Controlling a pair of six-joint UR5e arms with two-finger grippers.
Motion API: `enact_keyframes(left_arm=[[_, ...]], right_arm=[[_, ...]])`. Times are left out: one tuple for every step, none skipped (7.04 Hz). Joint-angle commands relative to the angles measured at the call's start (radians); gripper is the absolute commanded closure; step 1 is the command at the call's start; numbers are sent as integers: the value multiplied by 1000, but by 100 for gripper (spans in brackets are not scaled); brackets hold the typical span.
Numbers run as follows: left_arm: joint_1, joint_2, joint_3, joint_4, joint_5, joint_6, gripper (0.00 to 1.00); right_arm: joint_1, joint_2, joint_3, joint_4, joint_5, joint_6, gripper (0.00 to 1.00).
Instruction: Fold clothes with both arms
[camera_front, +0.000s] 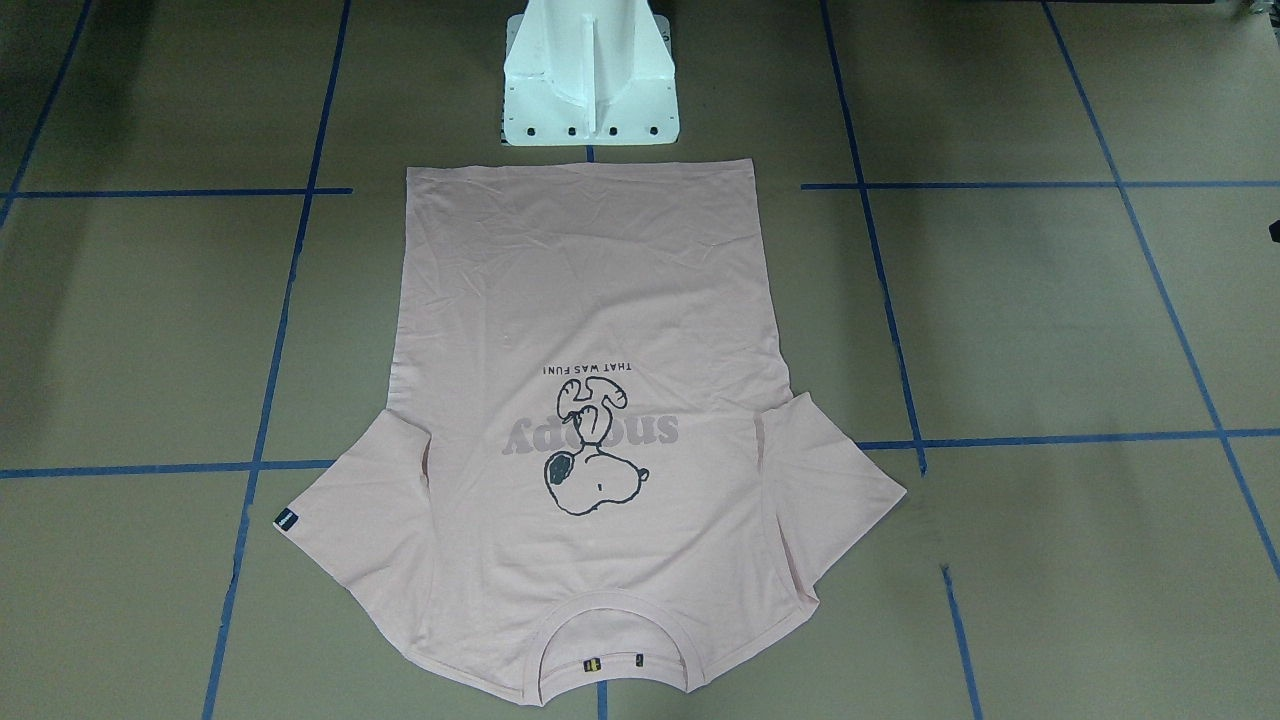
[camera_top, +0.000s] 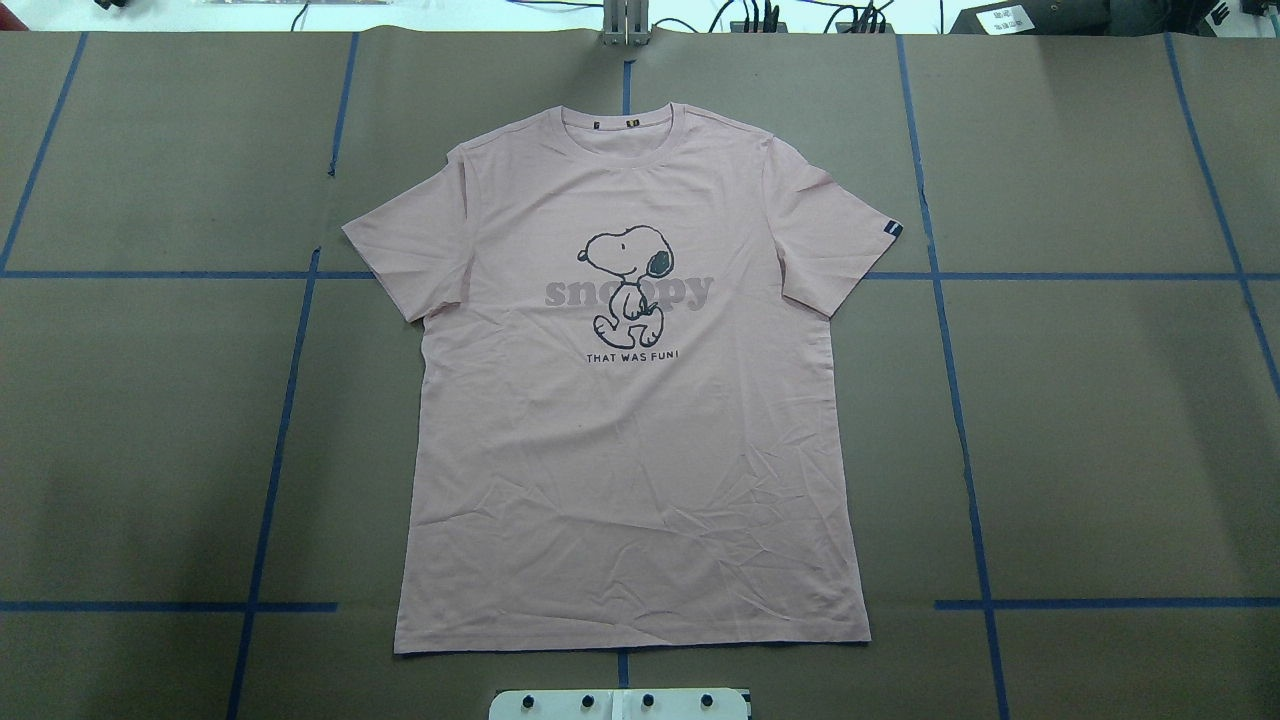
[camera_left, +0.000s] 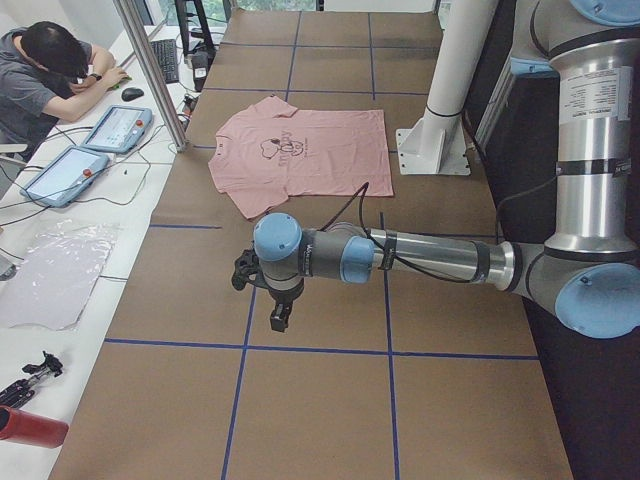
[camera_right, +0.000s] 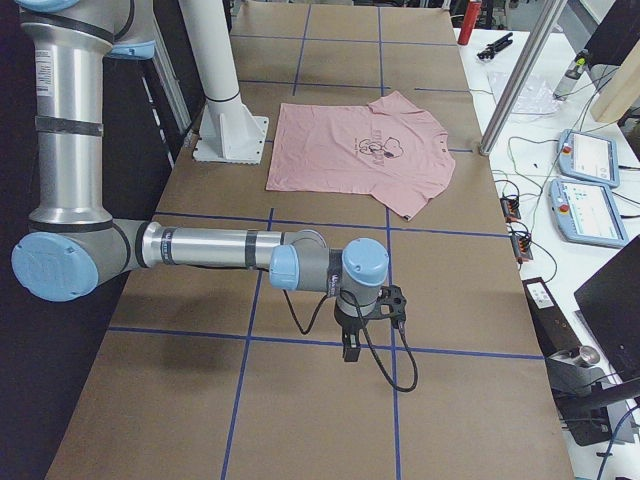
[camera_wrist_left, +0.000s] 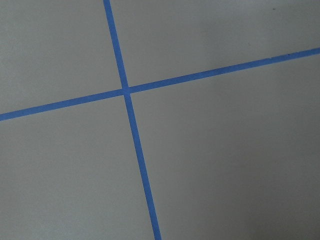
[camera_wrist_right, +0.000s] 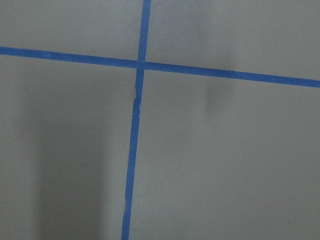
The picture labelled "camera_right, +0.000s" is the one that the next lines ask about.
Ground black pliers tool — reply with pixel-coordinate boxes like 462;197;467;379
476;32;513;61

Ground lower teach pendant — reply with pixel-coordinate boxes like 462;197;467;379
549;178;629;249

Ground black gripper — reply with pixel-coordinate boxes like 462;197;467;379
334;299;368;361

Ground pink Snoopy t-shirt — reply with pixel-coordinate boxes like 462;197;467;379
266;91;456;220

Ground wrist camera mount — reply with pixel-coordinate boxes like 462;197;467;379
374;285;407;322

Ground red cylinder bottle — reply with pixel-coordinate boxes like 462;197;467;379
457;0;482;46

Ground upper teach pendant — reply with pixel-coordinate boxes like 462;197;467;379
558;129;620;188

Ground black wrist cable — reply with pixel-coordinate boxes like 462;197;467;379
282;287;419;394

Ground black box with white label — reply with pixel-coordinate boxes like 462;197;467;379
522;277;580;357

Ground silver metal cylinder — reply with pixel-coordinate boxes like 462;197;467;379
577;345;601;368

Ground clear plastic bag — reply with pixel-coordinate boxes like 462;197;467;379
487;71;560;115

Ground teach pendant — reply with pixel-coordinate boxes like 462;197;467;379
558;129;620;188
549;178;629;249

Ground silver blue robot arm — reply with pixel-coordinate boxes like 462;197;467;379
11;1;404;362

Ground grey handheld device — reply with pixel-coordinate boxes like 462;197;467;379
553;49;590;101

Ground black monitor near edge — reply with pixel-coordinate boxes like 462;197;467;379
574;239;639;380

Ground aluminium frame post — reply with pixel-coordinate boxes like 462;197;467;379
479;0;567;156

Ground wooden board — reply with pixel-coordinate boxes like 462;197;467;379
591;27;639;123

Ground lower orange connector board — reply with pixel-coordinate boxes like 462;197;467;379
510;231;533;265

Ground upper orange connector board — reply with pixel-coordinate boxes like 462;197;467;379
500;196;521;223

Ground orange connector board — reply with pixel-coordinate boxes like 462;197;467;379
510;231;533;265
500;196;521;223

